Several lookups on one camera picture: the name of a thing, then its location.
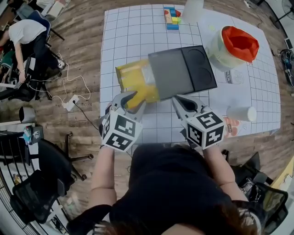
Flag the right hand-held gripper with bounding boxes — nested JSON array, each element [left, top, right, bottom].
[[172, 95, 225, 150]]

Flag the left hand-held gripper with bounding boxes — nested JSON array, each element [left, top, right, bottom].
[[99, 91, 147, 152]]

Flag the yellow bag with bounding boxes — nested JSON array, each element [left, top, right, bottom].
[[115, 59, 159, 110]]

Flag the dark grey tray box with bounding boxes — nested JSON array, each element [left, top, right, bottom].
[[148, 45, 218, 101]]

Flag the person's right forearm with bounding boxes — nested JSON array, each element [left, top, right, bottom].
[[203, 144, 250, 202]]

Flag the person's left forearm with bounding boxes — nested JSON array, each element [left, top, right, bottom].
[[90, 146, 118, 207]]

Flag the black carton box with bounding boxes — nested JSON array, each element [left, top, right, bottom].
[[31, 126, 44, 144]]

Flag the white paper cup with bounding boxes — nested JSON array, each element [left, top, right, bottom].
[[226, 106, 257, 122]]

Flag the white power strip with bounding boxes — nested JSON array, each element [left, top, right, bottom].
[[62, 94, 80, 112]]

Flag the white round bin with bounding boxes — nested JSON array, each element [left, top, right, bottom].
[[204, 26, 260, 72]]

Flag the white grid tablecloth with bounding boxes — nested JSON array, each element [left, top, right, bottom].
[[100, 3, 281, 147]]

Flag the person's torso in black shirt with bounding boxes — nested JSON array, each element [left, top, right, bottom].
[[66, 144, 262, 235]]

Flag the orange bin bag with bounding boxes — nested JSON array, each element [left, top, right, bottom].
[[221, 26, 260, 65]]

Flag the black office chair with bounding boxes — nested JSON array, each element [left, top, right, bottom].
[[0, 52, 67, 102], [221, 149, 289, 235], [10, 132, 94, 224]]

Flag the pile of coloured wooden blocks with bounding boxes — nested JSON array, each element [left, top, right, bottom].
[[163, 6, 182, 30]]

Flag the shiny metallic bag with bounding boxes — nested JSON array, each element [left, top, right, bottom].
[[238, 176, 256, 196]]

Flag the tall white cylinder container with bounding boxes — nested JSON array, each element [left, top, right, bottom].
[[182, 0, 204, 23]]

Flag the white waste bin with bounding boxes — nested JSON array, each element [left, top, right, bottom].
[[18, 106, 36, 123]]

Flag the teal packet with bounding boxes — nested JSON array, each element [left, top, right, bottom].
[[23, 125, 34, 145]]

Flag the black blue equipment bundle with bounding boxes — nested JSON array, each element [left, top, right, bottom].
[[279, 48, 294, 87]]

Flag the yellow board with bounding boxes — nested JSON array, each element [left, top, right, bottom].
[[271, 156, 294, 191]]

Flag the black metal rack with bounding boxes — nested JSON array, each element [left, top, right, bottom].
[[0, 130, 40, 235]]

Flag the blue office chair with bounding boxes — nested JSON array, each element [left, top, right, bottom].
[[17, 10, 65, 46]]

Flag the black standing fan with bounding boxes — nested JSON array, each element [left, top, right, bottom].
[[270, 0, 294, 26]]

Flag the black cable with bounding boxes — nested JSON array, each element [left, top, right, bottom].
[[74, 103, 101, 132]]

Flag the white cable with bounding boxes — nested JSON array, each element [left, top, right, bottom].
[[29, 52, 91, 106]]

